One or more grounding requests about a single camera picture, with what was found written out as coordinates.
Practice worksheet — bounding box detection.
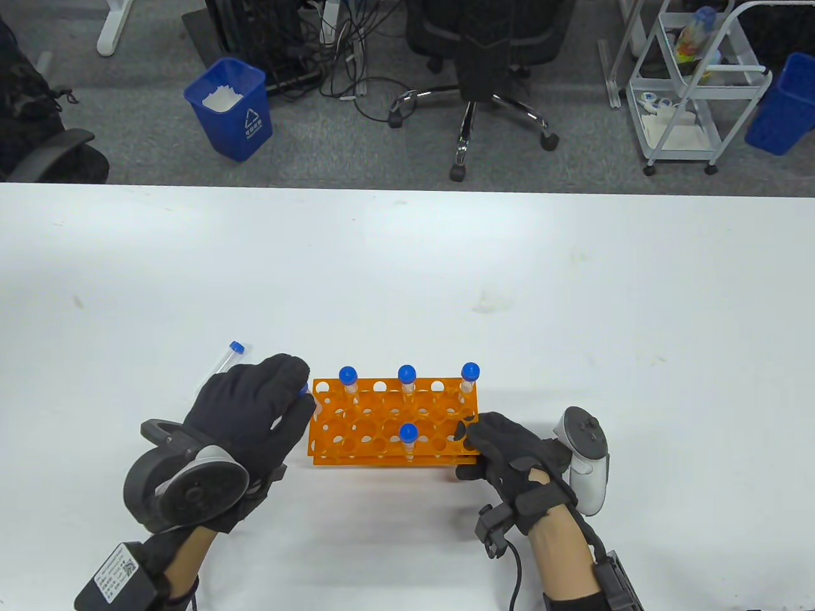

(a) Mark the black computer tower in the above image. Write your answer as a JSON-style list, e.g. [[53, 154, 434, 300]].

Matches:
[[204, 0, 320, 90]]

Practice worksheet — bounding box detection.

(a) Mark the small black wrist sensor box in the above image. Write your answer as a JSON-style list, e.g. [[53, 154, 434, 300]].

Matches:
[[476, 505, 511, 559]]

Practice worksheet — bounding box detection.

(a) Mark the white desk leg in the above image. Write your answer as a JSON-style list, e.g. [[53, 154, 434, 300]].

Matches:
[[97, 0, 138, 57]]

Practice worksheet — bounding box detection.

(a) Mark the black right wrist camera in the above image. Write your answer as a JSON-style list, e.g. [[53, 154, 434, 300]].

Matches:
[[595, 551, 645, 611]]

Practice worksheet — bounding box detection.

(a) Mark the white paper waste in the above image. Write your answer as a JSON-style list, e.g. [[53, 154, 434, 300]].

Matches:
[[202, 83, 243, 113]]

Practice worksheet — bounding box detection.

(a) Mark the white right wrist controller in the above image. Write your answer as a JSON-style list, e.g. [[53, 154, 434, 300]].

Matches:
[[551, 406, 610, 516]]

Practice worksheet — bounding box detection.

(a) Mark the orange test tube rack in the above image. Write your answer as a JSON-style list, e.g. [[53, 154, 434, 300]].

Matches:
[[309, 377, 481, 468]]

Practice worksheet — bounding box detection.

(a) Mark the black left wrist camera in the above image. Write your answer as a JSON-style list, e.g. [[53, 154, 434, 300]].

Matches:
[[74, 541, 160, 611]]

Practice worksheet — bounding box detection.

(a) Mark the black office chair chrome base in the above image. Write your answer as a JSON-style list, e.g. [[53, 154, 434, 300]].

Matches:
[[388, 0, 577, 183]]

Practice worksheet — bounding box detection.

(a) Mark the white desk frame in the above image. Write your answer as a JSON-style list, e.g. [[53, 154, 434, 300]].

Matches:
[[597, 0, 645, 109]]

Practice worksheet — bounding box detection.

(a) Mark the grey left wrist controller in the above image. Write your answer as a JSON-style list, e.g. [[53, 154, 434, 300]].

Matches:
[[123, 418, 287, 534]]

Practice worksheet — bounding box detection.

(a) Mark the person's left forearm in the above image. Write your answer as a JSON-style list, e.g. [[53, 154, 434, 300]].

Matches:
[[162, 525, 220, 599]]

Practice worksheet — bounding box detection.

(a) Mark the black sensor cable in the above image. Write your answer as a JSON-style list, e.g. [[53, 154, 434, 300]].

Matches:
[[505, 541, 524, 611]]

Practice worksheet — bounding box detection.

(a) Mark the white wire utility cart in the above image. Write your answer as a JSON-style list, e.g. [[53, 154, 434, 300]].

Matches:
[[627, 0, 774, 176]]

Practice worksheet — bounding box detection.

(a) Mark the person's right forearm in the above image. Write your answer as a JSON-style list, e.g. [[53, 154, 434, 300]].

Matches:
[[527, 503, 602, 600]]

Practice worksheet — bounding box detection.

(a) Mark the tangle of black cables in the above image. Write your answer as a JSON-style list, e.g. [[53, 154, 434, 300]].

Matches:
[[264, 0, 408, 123]]

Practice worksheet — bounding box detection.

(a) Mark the plain blue bin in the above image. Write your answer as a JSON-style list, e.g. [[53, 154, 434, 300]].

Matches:
[[745, 53, 815, 155]]

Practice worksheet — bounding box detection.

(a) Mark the blue recycling bin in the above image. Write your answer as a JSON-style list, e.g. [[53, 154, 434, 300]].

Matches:
[[184, 57, 273, 162]]

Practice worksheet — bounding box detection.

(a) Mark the black armchair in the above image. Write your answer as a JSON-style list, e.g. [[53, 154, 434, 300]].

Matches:
[[0, 16, 110, 184]]

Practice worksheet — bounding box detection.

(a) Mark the person's left hand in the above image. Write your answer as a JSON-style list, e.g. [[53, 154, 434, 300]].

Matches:
[[185, 354, 317, 484]]

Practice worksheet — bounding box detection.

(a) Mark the colourful plastic bottle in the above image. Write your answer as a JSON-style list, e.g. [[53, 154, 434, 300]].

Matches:
[[675, 6, 718, 66]]

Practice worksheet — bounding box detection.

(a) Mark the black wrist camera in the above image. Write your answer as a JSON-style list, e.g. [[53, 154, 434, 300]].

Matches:
[[595, 551, 645, 611], [74, 541, 160, 611]]

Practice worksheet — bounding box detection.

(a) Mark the person's right hand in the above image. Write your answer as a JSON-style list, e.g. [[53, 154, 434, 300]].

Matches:
[[455, 412, 577, 535]]

